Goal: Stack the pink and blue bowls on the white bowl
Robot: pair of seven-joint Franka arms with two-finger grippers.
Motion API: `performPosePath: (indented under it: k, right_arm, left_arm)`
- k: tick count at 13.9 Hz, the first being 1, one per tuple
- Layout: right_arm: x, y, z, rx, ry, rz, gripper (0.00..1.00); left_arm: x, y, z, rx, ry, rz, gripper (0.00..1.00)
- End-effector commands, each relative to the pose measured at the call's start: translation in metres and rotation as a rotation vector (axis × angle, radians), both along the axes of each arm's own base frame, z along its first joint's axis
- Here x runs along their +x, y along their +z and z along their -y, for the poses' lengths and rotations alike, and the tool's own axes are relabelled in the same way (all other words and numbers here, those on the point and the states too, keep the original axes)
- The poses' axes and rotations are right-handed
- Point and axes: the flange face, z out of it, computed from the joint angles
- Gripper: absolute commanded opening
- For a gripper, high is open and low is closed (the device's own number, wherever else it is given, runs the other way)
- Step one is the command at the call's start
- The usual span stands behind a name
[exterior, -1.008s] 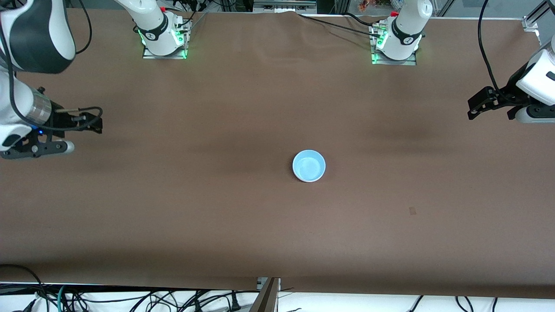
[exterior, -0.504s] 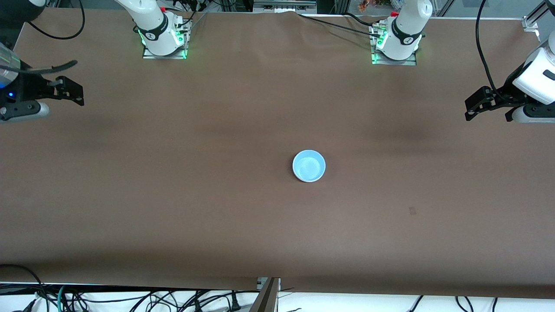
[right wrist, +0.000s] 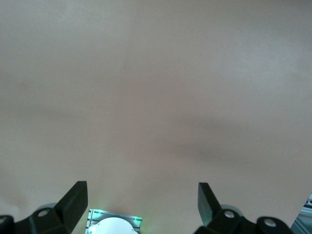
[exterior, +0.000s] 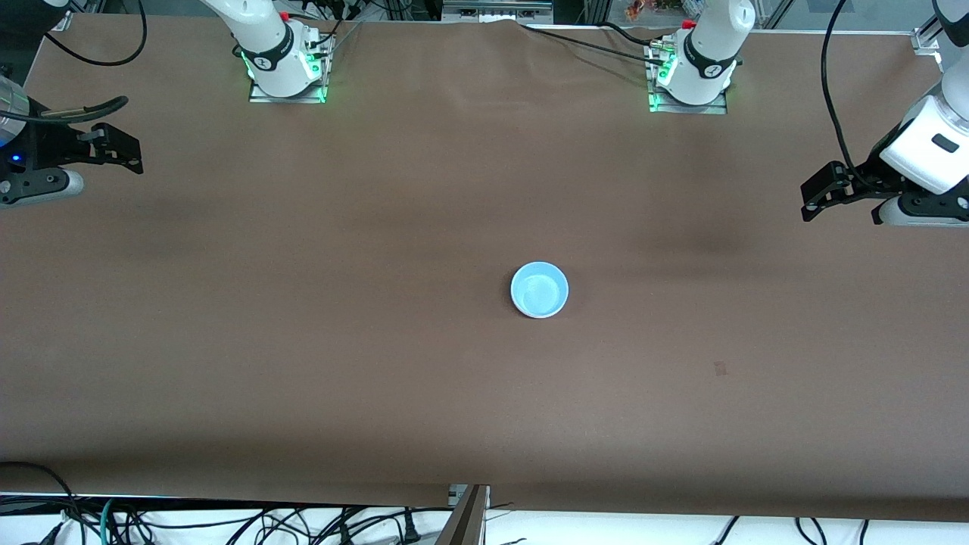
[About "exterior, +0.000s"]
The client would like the blue bowl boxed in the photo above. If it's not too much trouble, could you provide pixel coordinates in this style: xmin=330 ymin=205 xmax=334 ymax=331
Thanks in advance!
xmin=510 ymin=261 xmax=570 ymax=319

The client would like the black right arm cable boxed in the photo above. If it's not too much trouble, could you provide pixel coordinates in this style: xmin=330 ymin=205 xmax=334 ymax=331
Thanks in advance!
xmin=0 ymin=0 xmax=147 ymax=126

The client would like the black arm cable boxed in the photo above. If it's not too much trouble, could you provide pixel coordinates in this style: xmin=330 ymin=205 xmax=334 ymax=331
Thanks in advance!
xmin=821 ymin=0 xmax=861 ymax=176
xmin=0 ymin=0 xmax=147 ymax=126

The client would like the short black base cable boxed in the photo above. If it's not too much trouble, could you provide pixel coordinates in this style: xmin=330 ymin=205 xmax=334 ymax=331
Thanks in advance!
xmin=600 ymin=21 xmax=676 ymax=51

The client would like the black looped cable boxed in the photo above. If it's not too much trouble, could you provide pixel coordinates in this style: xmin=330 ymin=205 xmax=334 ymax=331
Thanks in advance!
xmin=0 ymin=460 xmax=78 ymax=545

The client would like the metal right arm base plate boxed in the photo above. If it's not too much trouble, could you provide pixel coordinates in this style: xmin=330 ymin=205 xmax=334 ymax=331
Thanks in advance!
xmin=248 ymin=34 xmax=329 ymax=104

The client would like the dark aluminium beam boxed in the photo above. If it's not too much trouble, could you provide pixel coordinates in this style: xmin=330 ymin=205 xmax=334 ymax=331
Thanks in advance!
xmin=435 ymin=484 xmax=491 ymax=545

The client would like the black cable bundle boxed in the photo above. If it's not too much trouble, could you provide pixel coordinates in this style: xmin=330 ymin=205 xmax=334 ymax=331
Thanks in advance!
xmin=288 ymin=0 xmax=364 ymax=58

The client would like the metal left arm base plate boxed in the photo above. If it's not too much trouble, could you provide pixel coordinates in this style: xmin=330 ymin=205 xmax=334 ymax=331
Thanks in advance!
xmin=647 ymin=42 xmax=729 ymax=116

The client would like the grey metal rail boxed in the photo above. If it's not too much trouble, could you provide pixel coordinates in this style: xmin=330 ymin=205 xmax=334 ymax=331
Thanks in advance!
xmin=443 ymin=0 xmax=553 ymax=23

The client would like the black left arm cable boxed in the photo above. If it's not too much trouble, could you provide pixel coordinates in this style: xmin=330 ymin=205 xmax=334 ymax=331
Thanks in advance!
xmin=821 ymin=0 xmax=861 ymax=176

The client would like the brown table cover sheet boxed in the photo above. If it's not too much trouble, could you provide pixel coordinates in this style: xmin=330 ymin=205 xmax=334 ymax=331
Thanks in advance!
xmin=0 ymin=15 xmax=969 ymax=523

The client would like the long black base cable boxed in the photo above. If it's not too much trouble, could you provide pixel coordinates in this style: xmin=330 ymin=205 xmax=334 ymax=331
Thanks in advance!
xmin=517 ymin=21 xmax=667 ymax=67

